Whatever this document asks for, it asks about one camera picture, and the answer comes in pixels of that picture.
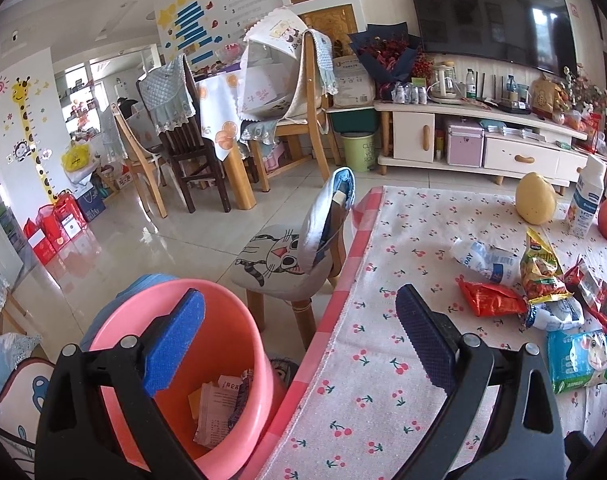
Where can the green tissue pack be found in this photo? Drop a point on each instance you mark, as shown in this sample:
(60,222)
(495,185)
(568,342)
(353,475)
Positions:
(576,360)

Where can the red gift bags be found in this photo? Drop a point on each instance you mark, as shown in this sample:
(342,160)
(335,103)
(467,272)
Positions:
(53,225)

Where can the pink plastic bucket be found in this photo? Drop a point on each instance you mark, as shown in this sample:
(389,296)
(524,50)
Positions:
(223,330)

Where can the yellow red snack packet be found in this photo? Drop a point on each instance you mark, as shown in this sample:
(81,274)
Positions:
(541,270)

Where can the white blue plastic wrapper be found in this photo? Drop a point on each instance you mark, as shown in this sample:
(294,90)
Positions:
(558,312)

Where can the light green waste bin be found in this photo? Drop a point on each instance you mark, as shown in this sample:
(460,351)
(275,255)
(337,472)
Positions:
(359,152)

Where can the pink checked tablecloth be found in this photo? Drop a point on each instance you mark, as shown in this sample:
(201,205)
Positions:
(353,260)

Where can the dark blue flower bouquet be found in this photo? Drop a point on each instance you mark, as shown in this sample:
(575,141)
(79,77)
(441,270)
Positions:
(388,55)

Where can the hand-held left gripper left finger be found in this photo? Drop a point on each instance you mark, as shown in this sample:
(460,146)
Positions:
(171,335)

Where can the white bottle blue label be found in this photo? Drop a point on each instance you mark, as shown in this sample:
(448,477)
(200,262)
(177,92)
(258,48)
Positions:
(586,200)

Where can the black router with antennas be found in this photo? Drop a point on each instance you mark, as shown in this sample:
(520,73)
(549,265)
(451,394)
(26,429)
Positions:
(513,105)

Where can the blue striped wall sticker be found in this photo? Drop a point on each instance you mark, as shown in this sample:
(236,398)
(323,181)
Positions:
(191,22)

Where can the crushed clear plastic bottle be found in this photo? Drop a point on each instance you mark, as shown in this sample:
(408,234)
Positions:
(488,260)

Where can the dried flower bunch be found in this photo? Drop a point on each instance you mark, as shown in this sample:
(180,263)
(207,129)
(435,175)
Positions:
(586,92)

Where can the yellow pear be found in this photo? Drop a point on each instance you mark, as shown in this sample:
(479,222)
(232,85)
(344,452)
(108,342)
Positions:
(536,200)

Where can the red gift box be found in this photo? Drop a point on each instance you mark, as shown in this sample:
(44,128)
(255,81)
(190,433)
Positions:
(592,135)

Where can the yellow plastic bag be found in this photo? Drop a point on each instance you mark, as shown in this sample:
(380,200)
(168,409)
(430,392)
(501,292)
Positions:
(77,156)

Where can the dark wood dining chair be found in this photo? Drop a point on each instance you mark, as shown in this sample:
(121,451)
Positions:
(183,145)

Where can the crumpled printed paper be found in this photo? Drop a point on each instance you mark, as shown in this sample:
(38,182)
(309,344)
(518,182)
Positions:
(218,405)

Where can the giraffe height wall sticker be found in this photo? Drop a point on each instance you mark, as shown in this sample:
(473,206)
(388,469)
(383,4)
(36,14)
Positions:
(28,125)

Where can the light wood dining chair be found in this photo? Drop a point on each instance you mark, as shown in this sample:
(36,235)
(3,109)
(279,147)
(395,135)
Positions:
(308,110)
(138,160)

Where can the cherry print tablecloth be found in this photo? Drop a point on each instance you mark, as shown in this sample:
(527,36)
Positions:
(383,400)

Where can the blue round stool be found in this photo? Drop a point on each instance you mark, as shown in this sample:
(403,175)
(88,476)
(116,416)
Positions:
(108,310)

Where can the white rice bag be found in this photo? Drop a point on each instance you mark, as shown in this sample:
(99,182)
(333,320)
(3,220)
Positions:
(353,82)

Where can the cat print child chair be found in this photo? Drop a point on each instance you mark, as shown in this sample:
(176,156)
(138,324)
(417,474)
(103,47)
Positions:
(273,260)

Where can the orange red snack packet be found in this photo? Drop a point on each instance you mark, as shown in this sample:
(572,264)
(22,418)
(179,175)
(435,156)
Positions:
(491,297)

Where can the black flat television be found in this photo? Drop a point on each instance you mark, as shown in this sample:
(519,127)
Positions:
(483,5)

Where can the dark blue paper bag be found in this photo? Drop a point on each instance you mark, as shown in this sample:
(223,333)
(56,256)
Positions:
(90,206)

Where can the pack of small bottles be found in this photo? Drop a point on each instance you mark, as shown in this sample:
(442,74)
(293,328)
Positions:
(408,94)

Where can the pink carry case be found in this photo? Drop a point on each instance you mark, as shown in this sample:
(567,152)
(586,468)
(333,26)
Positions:
(464,142)

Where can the gold gift basket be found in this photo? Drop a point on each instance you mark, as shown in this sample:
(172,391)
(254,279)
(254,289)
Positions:
(546,97)

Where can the white cartoon tote bag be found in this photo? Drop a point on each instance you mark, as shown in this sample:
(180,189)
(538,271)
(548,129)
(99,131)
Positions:
(268,70)

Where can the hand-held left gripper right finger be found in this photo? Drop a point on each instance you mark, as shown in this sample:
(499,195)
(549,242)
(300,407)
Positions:
(428,340)

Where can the display shelf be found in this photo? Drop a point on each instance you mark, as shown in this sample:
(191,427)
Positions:
(80,105)

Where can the white television cabinet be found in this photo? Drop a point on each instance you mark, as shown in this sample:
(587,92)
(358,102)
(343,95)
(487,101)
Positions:
(408,130)

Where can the dark green storage box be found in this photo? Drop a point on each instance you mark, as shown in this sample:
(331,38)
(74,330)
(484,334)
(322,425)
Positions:
(356,121)

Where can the orange print covered dining table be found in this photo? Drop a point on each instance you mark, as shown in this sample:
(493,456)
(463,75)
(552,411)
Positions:
(218,105)

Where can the dark red snack packet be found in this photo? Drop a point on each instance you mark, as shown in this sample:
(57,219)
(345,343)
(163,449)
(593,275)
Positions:
(593,287)

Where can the cartoon print cushion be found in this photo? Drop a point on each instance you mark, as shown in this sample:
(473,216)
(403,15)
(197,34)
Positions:
(23,400)

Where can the white electric kettle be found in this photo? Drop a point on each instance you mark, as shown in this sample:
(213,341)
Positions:
(443,85)

